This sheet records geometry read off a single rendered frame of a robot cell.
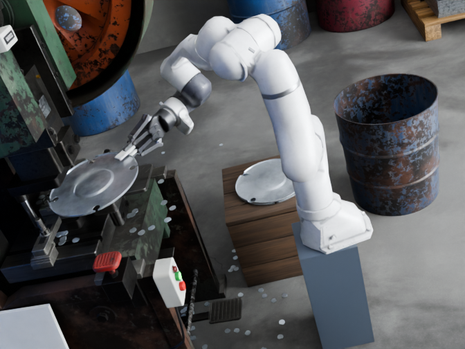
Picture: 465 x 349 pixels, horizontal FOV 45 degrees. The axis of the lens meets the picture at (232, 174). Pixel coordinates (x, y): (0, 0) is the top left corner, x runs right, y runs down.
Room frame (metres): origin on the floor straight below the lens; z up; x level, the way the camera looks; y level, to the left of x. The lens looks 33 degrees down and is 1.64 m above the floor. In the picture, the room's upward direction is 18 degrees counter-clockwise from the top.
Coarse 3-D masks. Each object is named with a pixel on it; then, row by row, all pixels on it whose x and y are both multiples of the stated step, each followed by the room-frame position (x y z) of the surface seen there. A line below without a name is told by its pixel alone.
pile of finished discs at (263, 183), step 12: (252, 168) 1.98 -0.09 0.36; (264, 168) 1.95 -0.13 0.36; (276, 168) 1.92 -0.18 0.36; (240, 180) 1.92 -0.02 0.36; (252, 180) 1.89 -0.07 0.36; (264, 180) 1.86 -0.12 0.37; (276, 180) 1.83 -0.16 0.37; (288, 180) 1.82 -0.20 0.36; (240, 192) 1.84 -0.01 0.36; (252, 192) 1.81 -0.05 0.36; (264, 192) 1.79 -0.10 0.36; (276, 192) 1.77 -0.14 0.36; (288, 192) 1.74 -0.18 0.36; (264, 204) 1.72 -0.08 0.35
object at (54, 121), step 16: (32, 64) 1.58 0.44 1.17; (32, 80) 1.52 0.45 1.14; (48, 96) 1.57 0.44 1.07; (48, 112) 1.52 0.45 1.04; (64, 128) 1.54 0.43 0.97; (64, 144) 1.47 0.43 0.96; (16, 160) 1.46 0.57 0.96; (32, 160) 1.45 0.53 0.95; (48, 160) 1.44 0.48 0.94; (64, 160) 1.46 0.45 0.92; (32, 176) 1.45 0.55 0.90
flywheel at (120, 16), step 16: (48, 0) 1.87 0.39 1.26; (64, 0) 1.86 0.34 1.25; (80, 0) 1.85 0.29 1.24; (96, 0) 1.84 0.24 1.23; (112, 0) 1.79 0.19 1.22; (128, 0) 1.78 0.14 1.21; (80, 16) 1.85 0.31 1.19; (96, 16) 1.84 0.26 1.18; (112, 16) 1.79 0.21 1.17; (128, 16) 1.78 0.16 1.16; (64, 32) 1.87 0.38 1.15; (80, 32) 1.86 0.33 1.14; (96, 32) 1.85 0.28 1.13; (112, 32) 1.80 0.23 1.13; (128, 32) 1.85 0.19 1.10; (64, 48) 1.87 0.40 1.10; (80, 48) 1.86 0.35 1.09; (96, 48) 1.82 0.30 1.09; (112, 48) 1.80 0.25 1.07; (80, 64) 1.83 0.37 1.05; (96, 64) 1.82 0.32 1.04; (80, 80) 1.83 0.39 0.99
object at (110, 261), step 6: (114, 252) 1.17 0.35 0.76; (96, 258) 1.17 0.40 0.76; (102, 258) 1.16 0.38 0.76; (108, 258) 1.16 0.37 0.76; (114, 258) 1.15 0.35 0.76; (120, 258) 1.15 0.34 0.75; (96, 264) 1.15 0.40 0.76; (102, 264) 1.14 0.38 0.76; (108, 264) 1.13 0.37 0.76; (114, 264) 1.13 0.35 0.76; (96, 270) 1.13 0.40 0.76; (102, 270) 1.13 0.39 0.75; (108, 270) 1.12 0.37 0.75; (114, 270) 1.15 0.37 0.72
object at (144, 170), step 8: (144, 168) 1.51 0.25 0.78; (152, 168) 1.51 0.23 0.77; (144, 176) 1.47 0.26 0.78; (136, 184) 1.43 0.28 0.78; (144, 184) 1.42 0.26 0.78; (128, 192) 1.41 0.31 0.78; (136, 192) 1.40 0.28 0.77; (144, 192) 1.40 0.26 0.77; (120, 200) 1.49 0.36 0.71; (96, 208) 1.45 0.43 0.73; (104, 208) 1.45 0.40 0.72; (112, 208) 1.44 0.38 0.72; (120, 208) 1.47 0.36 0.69; (128, 208) 1.52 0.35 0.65; (112, 216) 1.45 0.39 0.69; (120, 216) 1.45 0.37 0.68; (120, 224) 1.44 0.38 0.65
